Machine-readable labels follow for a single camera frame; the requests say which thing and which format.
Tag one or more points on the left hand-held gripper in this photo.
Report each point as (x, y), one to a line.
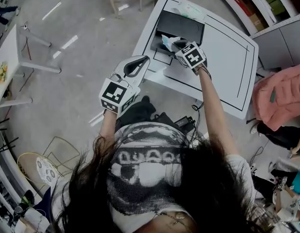
(113, 94)

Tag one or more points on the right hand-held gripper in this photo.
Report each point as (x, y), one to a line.
(192, 56)

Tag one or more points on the black box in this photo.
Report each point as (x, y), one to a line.
(181, 28)

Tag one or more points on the white and blue item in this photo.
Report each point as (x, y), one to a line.
(168, 41)

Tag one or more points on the person's left forearm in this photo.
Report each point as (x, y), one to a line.
(108, 127)

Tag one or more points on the person's right forearm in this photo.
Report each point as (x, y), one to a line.
(215, 110)

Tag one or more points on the cardboard box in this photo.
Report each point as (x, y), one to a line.
(257, 22)

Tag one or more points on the white plastic packet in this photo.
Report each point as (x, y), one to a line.
(191, 11)

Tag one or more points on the person's black trousers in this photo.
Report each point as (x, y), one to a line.
(137, 110)

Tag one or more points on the white table with black lines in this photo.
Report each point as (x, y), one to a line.
(227, 64)

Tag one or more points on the black bag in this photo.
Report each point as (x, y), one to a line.
(164, 119)

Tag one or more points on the black power adapter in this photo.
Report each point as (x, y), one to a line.
(186, 122)

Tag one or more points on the white shelf unit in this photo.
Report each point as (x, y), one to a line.
(273, 6)

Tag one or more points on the grey cabinet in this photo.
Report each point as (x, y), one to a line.
(280, 45)

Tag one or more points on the person's printed white shirt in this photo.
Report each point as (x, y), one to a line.
(145, 169)

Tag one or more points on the pink jacket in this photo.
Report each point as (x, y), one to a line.
(280, 96)

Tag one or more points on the plain white table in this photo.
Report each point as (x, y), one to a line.
(6, 54)

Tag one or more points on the flower-pattern plate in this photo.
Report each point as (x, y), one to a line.
(2, 71)

